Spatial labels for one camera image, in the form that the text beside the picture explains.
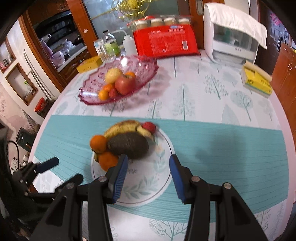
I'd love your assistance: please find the small orange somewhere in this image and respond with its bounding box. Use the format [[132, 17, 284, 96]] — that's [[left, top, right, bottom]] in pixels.
[[125, 71, 136, 78], [98, 89, 109, 101]]

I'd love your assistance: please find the red lychee front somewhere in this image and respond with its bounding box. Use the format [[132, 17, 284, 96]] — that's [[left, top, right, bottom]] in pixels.
[[109, 88, 119, 98]]

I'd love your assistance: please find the large orange front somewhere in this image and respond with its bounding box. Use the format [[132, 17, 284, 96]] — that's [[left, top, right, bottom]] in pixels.
[[102, 83, 114, 92]]

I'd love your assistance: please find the red apple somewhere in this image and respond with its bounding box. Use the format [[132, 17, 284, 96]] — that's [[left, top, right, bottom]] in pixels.
[[114, 75, 136, 95]]

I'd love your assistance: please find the yellow pear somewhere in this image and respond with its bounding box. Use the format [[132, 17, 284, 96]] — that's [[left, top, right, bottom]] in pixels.
[[105, 68, 123, 84]]

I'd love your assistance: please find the dark avocado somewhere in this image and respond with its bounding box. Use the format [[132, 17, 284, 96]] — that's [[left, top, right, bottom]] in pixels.
[[107, 132, 149, 159]]

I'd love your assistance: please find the white printed plate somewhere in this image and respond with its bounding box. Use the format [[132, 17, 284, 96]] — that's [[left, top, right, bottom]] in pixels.
[[90, 126, 176, 207]]

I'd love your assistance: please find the red container on floor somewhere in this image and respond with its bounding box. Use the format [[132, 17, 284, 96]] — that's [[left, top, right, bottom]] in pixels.
[[34, 97, 47, 113]]

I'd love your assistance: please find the spotted banana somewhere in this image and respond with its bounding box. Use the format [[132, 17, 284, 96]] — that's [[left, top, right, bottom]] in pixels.
[[103, 120, 154, 141]]

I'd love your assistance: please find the tree print tablecloth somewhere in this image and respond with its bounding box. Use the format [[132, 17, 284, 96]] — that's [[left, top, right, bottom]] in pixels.
[[30, 54, 295, 240]]

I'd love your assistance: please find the red strawberry behind banana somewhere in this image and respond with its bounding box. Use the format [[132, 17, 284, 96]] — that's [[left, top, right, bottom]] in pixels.
[[142, 121, 156, 135]]

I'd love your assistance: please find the pink glass fruit bowl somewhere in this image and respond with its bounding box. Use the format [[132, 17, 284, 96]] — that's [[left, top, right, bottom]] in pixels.
[[79, 55, 159, 105]]

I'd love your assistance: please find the yellow box left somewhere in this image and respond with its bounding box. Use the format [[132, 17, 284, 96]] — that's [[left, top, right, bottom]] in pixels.
[[76, 56, 103, 73]]

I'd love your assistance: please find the yellow box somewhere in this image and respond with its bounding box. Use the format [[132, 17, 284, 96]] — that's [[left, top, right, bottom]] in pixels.
[[76, 56, 103, 73], [240, 60, 273, 98]]

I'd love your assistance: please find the drinking glass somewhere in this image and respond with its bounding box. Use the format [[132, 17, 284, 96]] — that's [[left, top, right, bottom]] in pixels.
[[100, 45, 116, 63]]

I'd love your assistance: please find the clear plastic bottle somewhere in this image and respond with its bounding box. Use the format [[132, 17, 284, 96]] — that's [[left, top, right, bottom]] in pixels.
[[103, 30, 120, 56]]

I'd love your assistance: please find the white blue carton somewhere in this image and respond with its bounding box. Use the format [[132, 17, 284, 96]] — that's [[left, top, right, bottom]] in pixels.
[[93, 38, 104, 55]]

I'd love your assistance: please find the yellow box right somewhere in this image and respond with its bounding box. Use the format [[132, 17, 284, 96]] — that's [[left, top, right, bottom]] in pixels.
[[240, 60, 273, 98]]

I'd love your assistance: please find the white squeeze bottle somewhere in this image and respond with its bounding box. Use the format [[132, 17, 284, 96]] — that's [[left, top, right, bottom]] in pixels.
[[111, 29, 138, 56]]

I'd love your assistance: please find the wooden cabinet right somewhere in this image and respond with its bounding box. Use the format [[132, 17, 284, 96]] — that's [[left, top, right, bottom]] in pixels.
[[269, 43, 296, 130]]

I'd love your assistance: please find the jar pack behind package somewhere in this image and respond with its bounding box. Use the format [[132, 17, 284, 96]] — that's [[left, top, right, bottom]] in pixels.
[[127, 15, 192, 30]]

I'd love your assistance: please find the red snack package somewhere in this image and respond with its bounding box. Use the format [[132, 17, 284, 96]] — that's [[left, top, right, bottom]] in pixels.
[[133, 25, 200, 59]]

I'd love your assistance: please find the white appliance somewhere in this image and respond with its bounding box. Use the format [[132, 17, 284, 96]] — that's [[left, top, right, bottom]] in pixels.
[[203, 6, 259, 66]]

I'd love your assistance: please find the gold door ornament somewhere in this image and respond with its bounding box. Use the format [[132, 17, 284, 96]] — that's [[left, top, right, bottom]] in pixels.
[[90, 0, 152, 20]]

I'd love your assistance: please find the white towel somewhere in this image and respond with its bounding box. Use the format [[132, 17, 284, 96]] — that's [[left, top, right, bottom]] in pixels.
[[205, 3, 267, 49]]

